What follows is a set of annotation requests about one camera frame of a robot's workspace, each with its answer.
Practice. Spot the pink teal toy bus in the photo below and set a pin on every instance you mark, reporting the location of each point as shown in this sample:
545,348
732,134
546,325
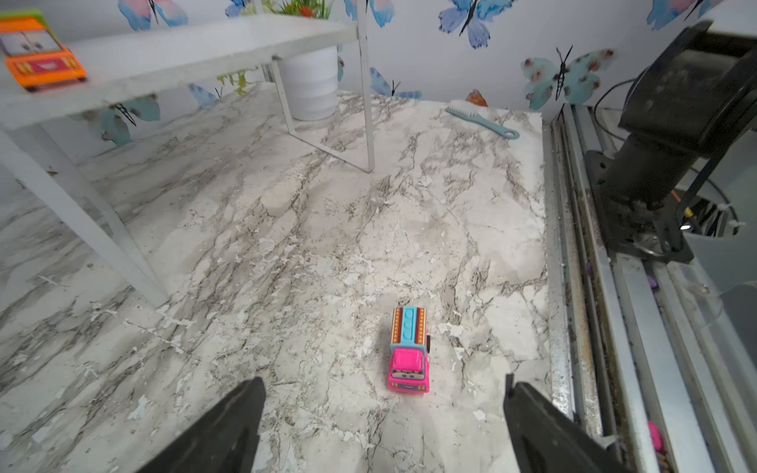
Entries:
410,346

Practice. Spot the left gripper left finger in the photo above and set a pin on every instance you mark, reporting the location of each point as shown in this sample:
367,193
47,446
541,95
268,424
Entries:
224,439

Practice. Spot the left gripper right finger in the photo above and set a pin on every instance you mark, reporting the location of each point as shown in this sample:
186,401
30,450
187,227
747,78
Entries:
545,440

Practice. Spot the potted plant with flowers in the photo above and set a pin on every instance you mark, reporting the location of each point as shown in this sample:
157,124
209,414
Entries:
310,80

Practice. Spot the orange green toy car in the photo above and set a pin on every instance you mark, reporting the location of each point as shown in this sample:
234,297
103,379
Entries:
34,56

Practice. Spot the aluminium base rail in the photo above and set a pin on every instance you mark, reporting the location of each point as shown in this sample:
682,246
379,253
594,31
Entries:
664,353

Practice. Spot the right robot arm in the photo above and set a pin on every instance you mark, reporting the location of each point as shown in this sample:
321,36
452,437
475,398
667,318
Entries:
682,115

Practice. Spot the teal plastic comb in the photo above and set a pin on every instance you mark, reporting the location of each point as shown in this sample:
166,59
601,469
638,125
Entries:
471,113

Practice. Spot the white two-tier shelf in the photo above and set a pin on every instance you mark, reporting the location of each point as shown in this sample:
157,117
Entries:
138,78

